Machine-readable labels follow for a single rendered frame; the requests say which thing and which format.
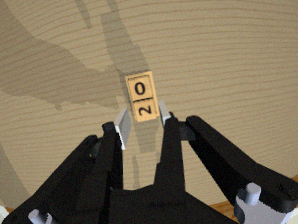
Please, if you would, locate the tan wooden calendar cube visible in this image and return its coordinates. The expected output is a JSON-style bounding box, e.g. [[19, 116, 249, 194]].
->
[[133, 97, 156, 122], [127, 75, 152, 101]]

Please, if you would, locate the tan wooden tray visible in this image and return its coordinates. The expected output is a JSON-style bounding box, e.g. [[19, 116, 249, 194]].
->
[[125, 71, 160, 120]]

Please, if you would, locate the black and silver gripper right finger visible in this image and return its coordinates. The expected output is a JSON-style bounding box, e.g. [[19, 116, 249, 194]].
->
[[144, 101, 298, 224]]

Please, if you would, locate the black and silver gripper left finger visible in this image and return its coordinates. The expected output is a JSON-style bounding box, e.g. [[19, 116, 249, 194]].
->
[[1, 108, 132, 224]]

